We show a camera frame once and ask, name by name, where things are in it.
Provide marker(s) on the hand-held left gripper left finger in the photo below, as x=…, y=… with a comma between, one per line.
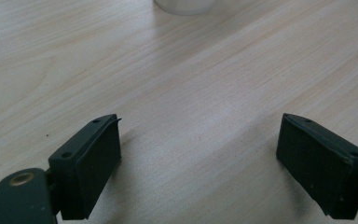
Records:
x=84, y=168

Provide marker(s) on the white paper cup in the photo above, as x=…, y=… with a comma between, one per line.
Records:
x=185, y=6

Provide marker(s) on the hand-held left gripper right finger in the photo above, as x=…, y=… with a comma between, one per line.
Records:
x=320, y=165

